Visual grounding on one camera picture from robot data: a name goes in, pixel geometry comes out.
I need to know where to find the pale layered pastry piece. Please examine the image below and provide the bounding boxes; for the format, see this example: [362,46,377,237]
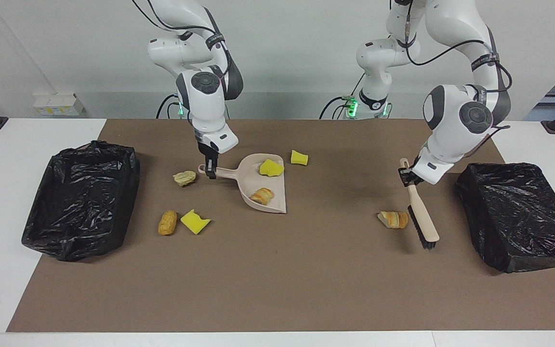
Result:
[172,170,197,187]

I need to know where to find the beige plastic dustpan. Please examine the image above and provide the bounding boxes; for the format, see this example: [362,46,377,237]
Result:
[197,153,287,214]

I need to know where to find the beige hand brush black bristles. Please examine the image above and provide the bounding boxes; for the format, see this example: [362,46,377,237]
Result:
[399,158,440,250]

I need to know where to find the striped croissant piece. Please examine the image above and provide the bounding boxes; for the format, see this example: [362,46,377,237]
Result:
[250,187,275,206]
[377,211,409,229]

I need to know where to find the notched yellow sponge piece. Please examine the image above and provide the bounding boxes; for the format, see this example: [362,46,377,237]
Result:
[180,209,211,235]

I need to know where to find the wedge yellow sponge piece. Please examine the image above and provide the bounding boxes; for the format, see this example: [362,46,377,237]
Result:
[259,159,285,177]

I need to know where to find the brown bread roll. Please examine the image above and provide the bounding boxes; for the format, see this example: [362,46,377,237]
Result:
[158,210,178,236]

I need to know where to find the black bag lined bin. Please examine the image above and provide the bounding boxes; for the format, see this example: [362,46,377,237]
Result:
[21,140,141,262]
[455,162,555,274]

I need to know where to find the brown table mat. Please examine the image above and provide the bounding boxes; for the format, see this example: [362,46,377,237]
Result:
[6,119,555,333]

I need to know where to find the black base cable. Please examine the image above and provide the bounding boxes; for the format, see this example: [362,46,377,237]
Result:
[319,72,365,120]
[156,93,180,120]

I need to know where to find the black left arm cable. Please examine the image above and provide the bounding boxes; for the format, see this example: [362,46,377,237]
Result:
[403,19,512,145]

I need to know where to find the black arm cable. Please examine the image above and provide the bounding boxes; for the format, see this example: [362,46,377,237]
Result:
[133,0,232,92]
[403,19,512,145]

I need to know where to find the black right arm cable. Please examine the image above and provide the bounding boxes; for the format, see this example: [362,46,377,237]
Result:
[133,0,232,92]

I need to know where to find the white wall socket box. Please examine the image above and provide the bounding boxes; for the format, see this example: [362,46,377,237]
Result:
[33,93,85,116]

